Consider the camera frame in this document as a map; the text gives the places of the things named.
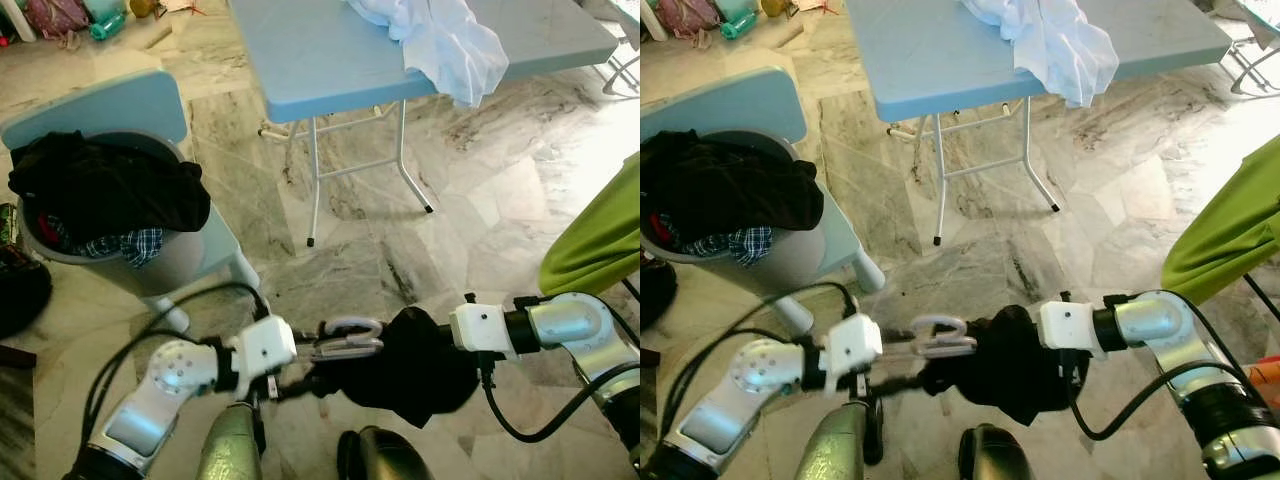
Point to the teal bottle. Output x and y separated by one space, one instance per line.
738 25
108 25

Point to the silver left robot leg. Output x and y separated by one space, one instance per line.
228 445
835 445

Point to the white cloth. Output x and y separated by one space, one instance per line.
1065 45
450 45

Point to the blue plaid cloth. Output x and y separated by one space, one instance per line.
135 245
745 243

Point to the light blue chair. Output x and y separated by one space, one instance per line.
730 105
110 105

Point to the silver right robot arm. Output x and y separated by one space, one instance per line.
1150 320
570 325

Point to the black garment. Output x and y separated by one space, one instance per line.
730 185
100 185
420 365
1010 365

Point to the grey laundry basket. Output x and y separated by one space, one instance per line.
170 265
790 265

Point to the green t-shirt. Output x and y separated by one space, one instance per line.
1230 220
600 240

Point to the white plastic hanger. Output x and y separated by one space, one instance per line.
350 349
945 347

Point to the silver robot leg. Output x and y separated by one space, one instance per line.
385 455
835 445
1000 455
228 445

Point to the white baby bouncer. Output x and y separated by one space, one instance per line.
628 8
1255 8

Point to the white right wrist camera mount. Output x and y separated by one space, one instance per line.
1068 326
480 328

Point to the pink bag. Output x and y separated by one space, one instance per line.
685 15
55 15

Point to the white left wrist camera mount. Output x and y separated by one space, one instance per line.
265 345
852 343

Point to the silver right robot leg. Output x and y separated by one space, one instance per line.
1000 455
385 455

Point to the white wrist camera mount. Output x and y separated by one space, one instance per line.
1068 326
852 343
265 345
480 328

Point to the light blue folding table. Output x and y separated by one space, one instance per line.
940 50
330 50

